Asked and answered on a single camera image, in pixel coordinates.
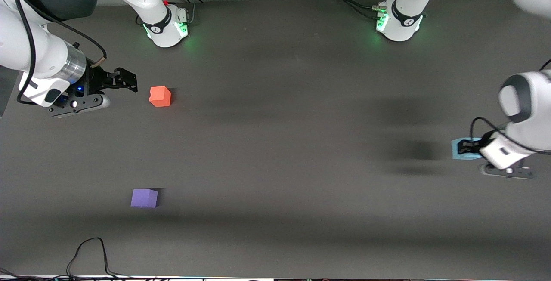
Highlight light blue foam block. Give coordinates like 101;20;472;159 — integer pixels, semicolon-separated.
451;137;484;161

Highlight orange foam block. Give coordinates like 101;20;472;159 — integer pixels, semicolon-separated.
149;86;172;108

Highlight purple foam block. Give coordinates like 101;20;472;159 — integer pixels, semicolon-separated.
130;188;159;208

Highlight dark grey table mat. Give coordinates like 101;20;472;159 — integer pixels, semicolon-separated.
0;0;551;280

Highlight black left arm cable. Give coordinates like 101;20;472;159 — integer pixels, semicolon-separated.
470;59;551;156

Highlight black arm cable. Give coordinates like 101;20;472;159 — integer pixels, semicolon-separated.
9;0;107;105
470;59;551;156

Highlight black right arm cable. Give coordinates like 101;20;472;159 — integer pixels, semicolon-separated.
9;0;107;105

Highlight black looped cable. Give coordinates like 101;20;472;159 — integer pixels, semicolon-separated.
65;237;132;280

